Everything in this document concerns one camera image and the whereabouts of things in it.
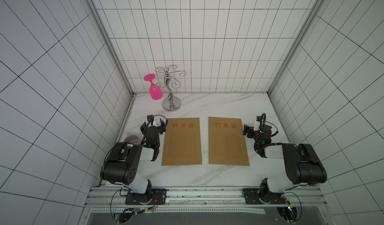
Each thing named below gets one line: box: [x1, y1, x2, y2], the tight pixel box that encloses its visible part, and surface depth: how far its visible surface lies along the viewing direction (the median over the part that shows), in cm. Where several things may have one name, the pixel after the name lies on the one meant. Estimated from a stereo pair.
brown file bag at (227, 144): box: [208, 116, 250, 166], surface depth 93 cm
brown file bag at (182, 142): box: [161, 117, 203, 166], surface depth 94 cm
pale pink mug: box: [124, 132, 139, 144], surface depth 91 cm
